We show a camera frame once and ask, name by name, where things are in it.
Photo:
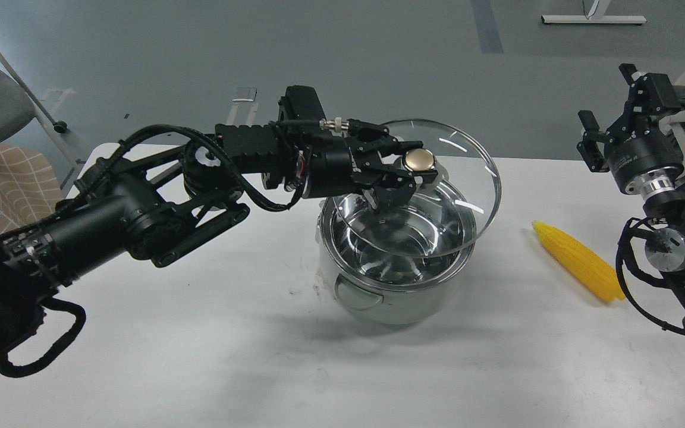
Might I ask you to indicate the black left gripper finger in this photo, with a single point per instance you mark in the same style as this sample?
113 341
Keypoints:
395 189
386 145

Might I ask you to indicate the white desk leg base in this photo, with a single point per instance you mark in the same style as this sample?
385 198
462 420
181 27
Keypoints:
595 15

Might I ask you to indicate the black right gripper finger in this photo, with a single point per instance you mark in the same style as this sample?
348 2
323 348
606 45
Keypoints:
588 147
649 93

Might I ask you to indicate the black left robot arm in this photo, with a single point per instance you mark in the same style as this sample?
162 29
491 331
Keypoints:
168 189

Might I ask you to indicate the yellow corn cob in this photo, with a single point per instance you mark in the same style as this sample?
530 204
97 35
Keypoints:
582 263

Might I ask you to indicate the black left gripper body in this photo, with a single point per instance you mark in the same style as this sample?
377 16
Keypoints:
336 151

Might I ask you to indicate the stainless steel pot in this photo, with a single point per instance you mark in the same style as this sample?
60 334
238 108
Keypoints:
398 267

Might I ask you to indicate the beige checkered cloth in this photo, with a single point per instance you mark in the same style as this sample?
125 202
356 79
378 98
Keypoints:
29 189

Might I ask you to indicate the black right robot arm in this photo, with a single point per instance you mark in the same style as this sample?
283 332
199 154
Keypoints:
652 249

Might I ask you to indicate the glass pot lid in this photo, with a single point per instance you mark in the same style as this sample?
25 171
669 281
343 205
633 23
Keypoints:
455 178

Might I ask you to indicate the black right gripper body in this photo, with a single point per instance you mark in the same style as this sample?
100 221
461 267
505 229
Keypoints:
638 154

